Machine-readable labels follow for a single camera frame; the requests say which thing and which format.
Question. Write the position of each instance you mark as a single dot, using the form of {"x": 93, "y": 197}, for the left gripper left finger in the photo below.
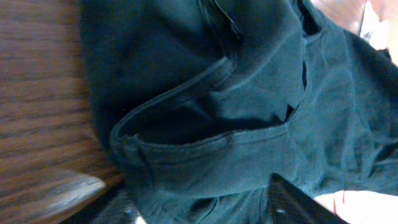
{"x": 47, "y": 196}

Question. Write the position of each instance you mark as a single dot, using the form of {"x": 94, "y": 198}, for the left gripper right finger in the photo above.
{"x": 289, "y": 205}

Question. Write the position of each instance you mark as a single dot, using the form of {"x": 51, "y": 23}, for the black t-shirt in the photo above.
{"x": 199, "y": 102}

